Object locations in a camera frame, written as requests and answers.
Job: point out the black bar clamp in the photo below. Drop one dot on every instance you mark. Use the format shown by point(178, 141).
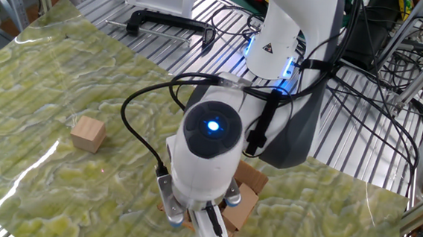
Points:
point(166, 19)

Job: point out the wooden cube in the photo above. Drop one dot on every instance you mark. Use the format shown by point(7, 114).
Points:
point(88, 134)

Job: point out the cardboard box with orange tape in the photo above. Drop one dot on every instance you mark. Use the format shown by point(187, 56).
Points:
point(246, 207)

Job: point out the black electronics box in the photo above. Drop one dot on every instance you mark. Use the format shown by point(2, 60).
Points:
point(374, 36)

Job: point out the aluminium profile rail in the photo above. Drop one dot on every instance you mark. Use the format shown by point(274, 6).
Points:
point(421, 215)

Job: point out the green marble pattern mat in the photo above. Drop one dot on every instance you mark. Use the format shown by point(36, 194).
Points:
point(86, 87)

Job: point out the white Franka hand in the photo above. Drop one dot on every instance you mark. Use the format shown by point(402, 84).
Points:
point(201, 226)

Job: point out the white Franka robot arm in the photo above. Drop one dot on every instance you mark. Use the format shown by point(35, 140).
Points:
point(207, 178)

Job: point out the silver wrist camera blue caps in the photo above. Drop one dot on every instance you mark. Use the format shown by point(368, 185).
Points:
point(168, 197)

